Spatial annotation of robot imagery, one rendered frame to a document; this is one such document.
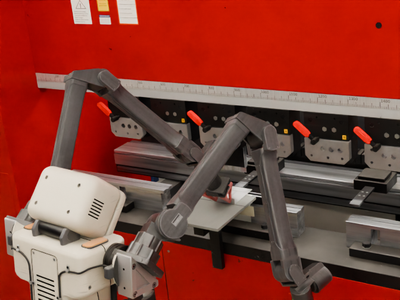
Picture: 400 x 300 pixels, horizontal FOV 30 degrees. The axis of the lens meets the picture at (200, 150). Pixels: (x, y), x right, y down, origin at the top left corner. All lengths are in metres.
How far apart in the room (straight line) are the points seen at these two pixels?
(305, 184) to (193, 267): 0.52
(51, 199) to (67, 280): 0.21
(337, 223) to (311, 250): 2.11
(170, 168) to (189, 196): 1.17
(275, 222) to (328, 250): 0.49
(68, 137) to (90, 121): 1.06
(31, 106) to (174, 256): 0.83
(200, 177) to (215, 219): 0.53
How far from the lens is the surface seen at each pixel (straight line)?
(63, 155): 2.23
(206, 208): 2.57
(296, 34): 2.33
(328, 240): 2.57
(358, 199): 2.56
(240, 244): 2.58
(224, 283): 2.69
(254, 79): 2.43
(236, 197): 2.62
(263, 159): 2.06
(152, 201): 2.88
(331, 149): 2.40
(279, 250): 2.05
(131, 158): 3.22
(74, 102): 2.26
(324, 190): 2.79
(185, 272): 2.77
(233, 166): 2.64
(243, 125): 2.04
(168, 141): 2.37
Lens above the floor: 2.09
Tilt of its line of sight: 21 degrees down
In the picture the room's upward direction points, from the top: 6 degrees counter-clockwise
